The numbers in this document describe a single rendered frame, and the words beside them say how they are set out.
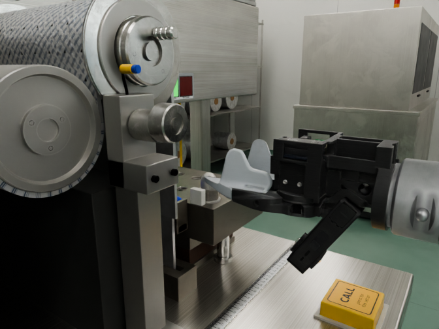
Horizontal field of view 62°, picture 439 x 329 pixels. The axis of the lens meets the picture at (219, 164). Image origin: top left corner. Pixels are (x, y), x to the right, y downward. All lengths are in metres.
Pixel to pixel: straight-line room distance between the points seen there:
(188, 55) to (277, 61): 4.32
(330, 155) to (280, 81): 4.93
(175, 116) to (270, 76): 5.02
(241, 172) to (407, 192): 0.17
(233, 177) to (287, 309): 0.23
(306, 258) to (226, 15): 0.91
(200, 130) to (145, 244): 0.98
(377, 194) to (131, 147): 0.25
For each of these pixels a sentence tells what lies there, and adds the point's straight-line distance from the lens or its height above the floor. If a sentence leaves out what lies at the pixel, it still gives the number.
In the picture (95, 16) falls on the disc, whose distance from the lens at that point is 0.41.
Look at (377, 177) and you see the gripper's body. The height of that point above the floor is 1.13.
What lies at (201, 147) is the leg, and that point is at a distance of 1.39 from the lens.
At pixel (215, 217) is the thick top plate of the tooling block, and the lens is 0.55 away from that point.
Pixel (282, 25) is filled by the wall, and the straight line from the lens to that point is 5.33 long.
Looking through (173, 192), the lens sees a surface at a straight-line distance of 0.52.
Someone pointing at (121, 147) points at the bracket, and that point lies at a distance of 0.39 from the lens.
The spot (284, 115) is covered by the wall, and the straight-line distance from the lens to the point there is 5.31.
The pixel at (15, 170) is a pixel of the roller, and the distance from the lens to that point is 0.38.
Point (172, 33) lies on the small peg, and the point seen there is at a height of 1.27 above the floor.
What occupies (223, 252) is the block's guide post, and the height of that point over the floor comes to 0.92.
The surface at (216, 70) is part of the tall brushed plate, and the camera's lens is 1.15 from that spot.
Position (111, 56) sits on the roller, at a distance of 0.41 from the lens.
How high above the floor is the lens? 1.23
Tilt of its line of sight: 15 degrees down
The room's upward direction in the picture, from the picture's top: straight up
